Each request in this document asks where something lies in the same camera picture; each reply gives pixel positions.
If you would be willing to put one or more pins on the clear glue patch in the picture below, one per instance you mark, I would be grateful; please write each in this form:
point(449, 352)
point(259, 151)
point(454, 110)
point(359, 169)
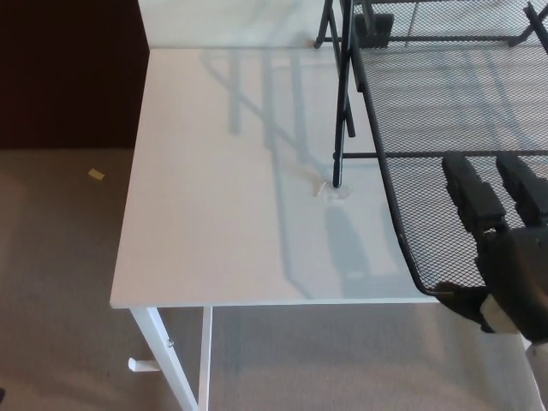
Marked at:
point(334, 194)

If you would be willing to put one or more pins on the white table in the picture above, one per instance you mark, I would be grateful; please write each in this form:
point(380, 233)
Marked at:
point(214, 214)

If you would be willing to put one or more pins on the black block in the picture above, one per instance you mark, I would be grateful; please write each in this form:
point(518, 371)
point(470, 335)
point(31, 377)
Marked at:
point(377, 30)

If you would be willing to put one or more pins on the black metal file tray frame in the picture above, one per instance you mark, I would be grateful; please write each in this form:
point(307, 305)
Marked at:
point(340, 128)

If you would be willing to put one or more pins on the black mesh tray layer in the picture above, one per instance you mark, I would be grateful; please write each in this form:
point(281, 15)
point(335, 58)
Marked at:
point(428, 107)
point(449, 17)

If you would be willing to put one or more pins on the yellow tape scrap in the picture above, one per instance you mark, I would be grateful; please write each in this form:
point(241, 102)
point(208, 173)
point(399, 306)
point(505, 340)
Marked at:
point(96, 174)

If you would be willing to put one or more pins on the dark brown wooden cabinet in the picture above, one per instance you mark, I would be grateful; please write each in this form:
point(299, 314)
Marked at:
point(64, 73)

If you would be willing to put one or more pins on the white table leg hook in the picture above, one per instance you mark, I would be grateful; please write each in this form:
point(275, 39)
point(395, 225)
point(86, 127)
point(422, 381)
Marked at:
point(141, 365)

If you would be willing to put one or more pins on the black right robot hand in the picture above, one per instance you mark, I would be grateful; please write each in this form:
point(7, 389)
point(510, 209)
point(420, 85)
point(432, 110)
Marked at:
point(518, 274)

